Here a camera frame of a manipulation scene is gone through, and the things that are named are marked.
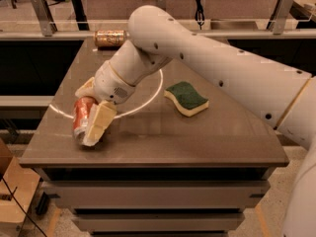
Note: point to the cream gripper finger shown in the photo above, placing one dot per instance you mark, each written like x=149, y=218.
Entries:
x=86, y=90
x=100, y=117

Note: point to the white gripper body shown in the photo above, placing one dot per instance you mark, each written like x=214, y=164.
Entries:
x=110, y=84

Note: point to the red coke can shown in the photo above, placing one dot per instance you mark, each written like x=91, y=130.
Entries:
x=81, y=113

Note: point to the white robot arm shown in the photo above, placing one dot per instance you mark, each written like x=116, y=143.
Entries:
x=282, y=96

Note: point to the gold soda can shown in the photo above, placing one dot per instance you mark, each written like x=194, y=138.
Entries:
x=109, y=38

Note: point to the green yellow sponge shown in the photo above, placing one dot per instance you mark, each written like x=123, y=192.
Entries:
x=186, y=99

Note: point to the cardboard box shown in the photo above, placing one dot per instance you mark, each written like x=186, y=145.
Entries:
x=17, y=188

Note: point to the metal railing bracket left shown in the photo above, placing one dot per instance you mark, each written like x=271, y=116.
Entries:
x=45, y=21

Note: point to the metal railing bracket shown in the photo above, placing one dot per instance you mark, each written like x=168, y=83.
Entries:
x=282, y=12
x=161, y=0
x=45, y=21

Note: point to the metal railing bracket middle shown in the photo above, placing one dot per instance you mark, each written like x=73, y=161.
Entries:
x=161, y=0

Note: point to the metal railing bracket right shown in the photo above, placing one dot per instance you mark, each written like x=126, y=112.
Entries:
x=282, y=12

